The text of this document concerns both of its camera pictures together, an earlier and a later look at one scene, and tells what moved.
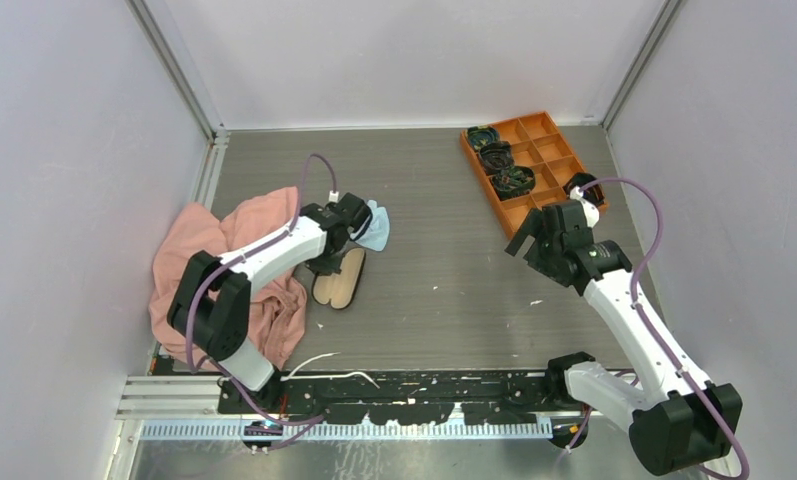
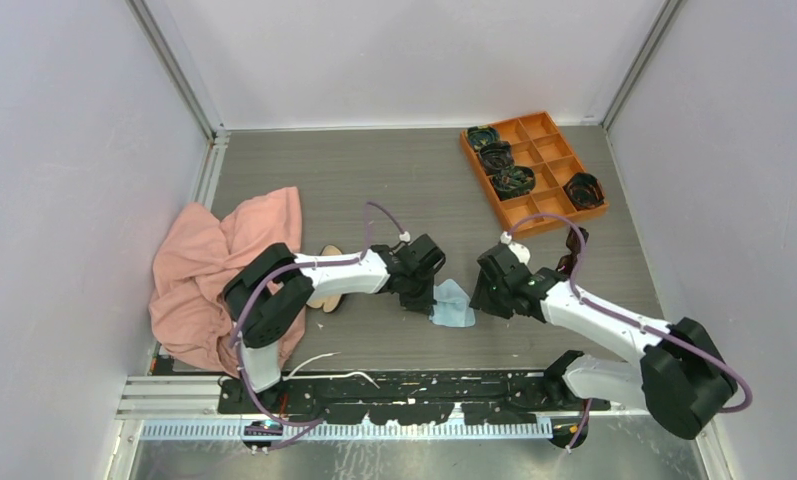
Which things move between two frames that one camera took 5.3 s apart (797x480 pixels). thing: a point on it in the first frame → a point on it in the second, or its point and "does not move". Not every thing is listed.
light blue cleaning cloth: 377,235 → 451,305
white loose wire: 291,377 does not move
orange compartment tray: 536,144 does not move
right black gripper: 535,226 → 481,299
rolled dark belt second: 496,156 does not move
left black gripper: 320,267 → 426,302
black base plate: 399,398 does not move
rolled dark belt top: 480,135 does not move
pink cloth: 277,309 does not move
